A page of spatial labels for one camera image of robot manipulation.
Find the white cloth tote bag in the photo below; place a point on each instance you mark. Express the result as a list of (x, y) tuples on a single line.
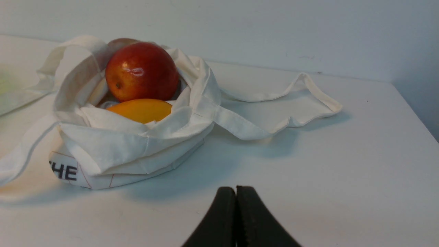
[(101, 150)]

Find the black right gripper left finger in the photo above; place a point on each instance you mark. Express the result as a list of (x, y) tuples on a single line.
[(216, 229)]

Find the red apple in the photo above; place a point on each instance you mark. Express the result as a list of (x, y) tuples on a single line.
[(142, 70)]

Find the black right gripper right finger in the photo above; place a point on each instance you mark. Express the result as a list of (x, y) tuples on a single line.
[(255, 225)]

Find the yellow orange fruit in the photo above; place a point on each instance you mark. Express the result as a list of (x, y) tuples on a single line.
[(142, 110)]

